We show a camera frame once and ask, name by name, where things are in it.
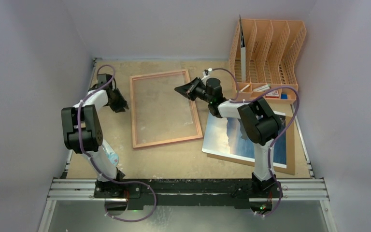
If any red white small box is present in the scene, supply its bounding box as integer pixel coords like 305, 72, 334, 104
265, 90, 280, 99

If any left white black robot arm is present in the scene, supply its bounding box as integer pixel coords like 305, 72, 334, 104
61, 73, 129, 198

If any pink wooden picture frame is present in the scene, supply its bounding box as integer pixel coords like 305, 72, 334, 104
129, 69, 204, 150

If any brown frame backing board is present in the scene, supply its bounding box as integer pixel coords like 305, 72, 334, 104
207, 115, 297, 176

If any orange plastic file organizer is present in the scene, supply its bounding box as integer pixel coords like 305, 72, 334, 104
228, 19, 307, 104

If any white red glue stick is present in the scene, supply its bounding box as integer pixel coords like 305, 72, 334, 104
253, 85, 271, 92

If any blue landscape photo print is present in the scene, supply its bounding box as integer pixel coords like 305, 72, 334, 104
201, 110, 287, 169

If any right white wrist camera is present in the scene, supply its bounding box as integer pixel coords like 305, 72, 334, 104
201, 68, 213, 85

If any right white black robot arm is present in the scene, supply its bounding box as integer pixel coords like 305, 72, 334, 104
174, 77, 281, 197

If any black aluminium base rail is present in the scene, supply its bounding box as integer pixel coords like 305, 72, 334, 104
46, 177, 330, 212

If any white folder in organizer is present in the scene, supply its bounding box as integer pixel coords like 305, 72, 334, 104
239, 16, 246, 82

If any blue tape dispenser pack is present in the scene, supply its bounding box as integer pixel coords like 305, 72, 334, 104
102, 140, 119, 167

